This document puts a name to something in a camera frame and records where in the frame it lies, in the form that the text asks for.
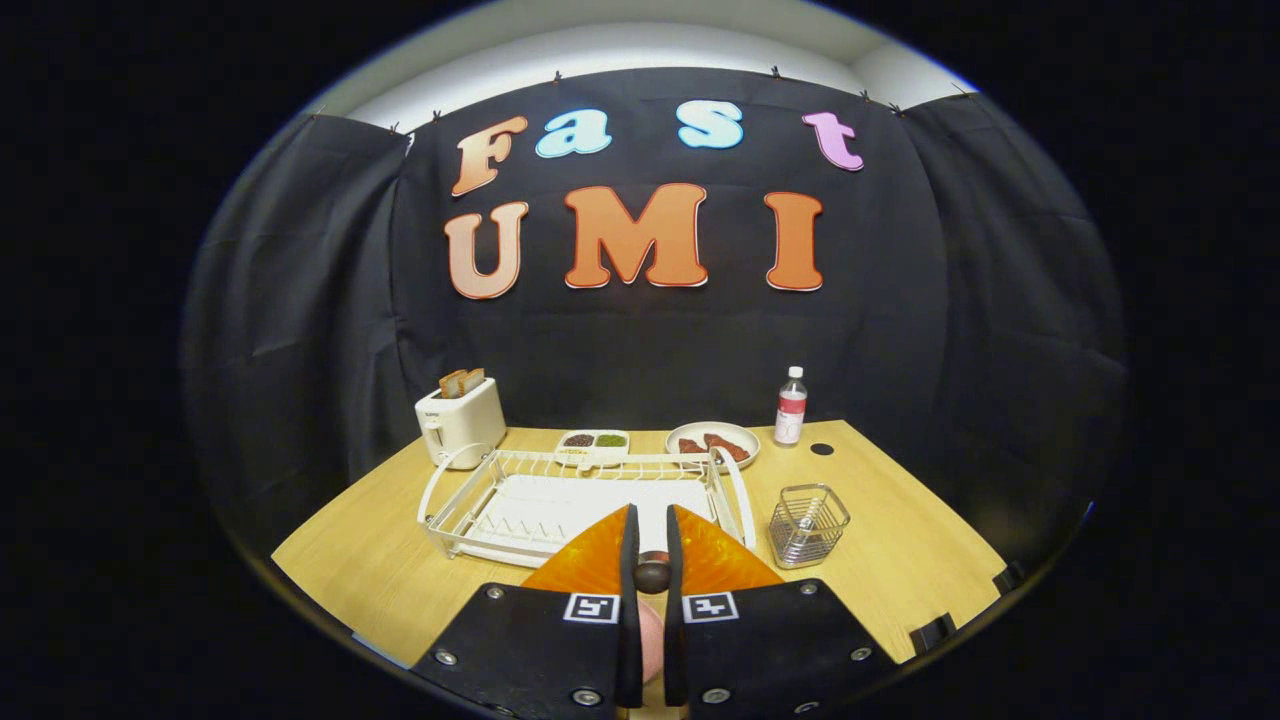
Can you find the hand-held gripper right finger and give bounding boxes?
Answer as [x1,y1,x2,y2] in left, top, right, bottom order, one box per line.
[664,504,898,720]

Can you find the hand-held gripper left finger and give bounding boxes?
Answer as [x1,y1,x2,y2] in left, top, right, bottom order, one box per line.
[412,503,643,720]

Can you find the pink plate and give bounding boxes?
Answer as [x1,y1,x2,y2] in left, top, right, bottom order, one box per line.
[638,598,667,687]

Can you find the metal wire basket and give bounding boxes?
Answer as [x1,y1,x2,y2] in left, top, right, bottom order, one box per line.
[768,484,851,570]

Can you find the white wire dish rack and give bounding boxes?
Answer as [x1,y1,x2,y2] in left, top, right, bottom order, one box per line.
[417,443,758,569]

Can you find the white divided condiment dish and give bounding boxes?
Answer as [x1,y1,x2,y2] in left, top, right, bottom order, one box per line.
[555,429,631,467]

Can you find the cream plate with meat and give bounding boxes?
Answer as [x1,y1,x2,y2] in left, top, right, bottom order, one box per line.
[665,421,761,471]

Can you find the clear bottle red label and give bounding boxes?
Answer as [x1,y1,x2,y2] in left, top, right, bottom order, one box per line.
[773,366,808,447]

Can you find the cream white toaster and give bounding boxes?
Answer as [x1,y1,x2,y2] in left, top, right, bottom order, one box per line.
[415,377,508,471]

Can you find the black backdrop cloth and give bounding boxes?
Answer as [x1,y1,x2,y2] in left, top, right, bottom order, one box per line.
[180,65,1131,561]

